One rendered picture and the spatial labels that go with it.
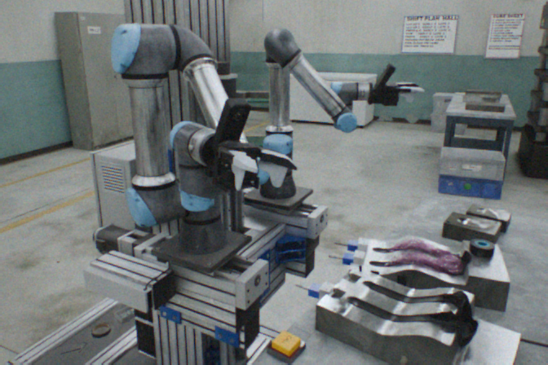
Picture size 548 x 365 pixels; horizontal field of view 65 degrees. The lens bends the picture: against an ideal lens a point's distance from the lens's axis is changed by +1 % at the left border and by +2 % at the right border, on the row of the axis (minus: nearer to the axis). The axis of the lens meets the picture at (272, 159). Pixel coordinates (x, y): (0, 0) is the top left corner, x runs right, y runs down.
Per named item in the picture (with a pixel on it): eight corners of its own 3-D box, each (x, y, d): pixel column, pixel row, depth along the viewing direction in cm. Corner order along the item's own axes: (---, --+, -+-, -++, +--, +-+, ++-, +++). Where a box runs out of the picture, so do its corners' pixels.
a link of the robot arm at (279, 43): (279, 19, 150) (367, 121, 158) (280, 20, 160) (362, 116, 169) (254, 42, 153) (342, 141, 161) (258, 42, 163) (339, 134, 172)
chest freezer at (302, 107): (373, 121, 842) (377, 73, 816) (364, 129, 775) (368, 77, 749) (302, 116, 904) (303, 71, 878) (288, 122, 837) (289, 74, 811)
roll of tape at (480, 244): (484, 260, 147) (486, 251, 146) (463, 250, 154) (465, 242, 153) (498, 254, 151) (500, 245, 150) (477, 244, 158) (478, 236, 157)
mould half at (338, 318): (315, 329, 129) (316, 290, 125) (353, 289, 149) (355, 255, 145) (501, 415, 100) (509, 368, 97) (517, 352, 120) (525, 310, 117)
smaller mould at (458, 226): (441, 237, 188) (443, 222, 186) (451, 225, 199) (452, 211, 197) (492, 250, 176) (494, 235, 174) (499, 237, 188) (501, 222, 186)
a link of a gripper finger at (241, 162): (255, 200, 67) (241, 183, 75) (259, 163, 66) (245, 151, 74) (236, 199, 66) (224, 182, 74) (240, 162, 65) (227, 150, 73)
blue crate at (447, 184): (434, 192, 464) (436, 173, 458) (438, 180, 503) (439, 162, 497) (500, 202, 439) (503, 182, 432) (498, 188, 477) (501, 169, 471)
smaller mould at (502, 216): (464, 223, 202) (466, 211, 200) (470, 214, 212) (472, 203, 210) (505, 233, 192) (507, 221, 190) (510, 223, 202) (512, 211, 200)
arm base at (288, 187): (252, 195, 171) (252, 171, 168) (270, 183, 183) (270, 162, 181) (285, 201, 164) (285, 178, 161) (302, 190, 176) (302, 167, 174)
